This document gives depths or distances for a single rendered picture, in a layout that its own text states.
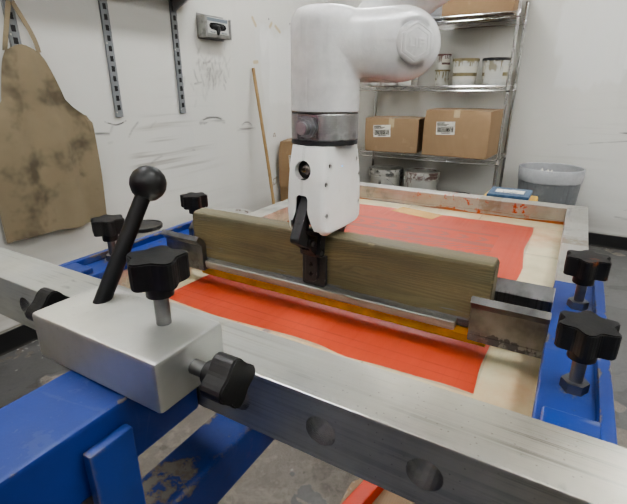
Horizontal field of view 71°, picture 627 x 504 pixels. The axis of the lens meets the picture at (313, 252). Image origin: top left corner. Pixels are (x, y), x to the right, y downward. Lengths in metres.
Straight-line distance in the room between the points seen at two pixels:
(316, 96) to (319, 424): 0.32
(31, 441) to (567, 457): 0.29
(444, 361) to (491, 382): 0.05
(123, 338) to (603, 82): 4.01
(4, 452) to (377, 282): 0.37
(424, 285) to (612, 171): 3.75
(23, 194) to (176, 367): 2.21
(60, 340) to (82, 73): 2.41
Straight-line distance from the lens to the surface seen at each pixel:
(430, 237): 0.87
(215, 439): 0.46
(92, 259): 0.67
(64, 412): 0.32
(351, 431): 0.29
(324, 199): 0.48
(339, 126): 0.48
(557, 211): 1.06
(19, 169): 2.45
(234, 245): 0.61
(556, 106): 4.14
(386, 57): 0.49
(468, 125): 3.74
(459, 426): 0.29
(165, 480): 0.43
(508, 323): 0.48
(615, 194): 4.23
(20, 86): 2.49
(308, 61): 0.48
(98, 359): 0.32
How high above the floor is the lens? 1.22
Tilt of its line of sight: 20 degrees down
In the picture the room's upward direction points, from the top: straight up
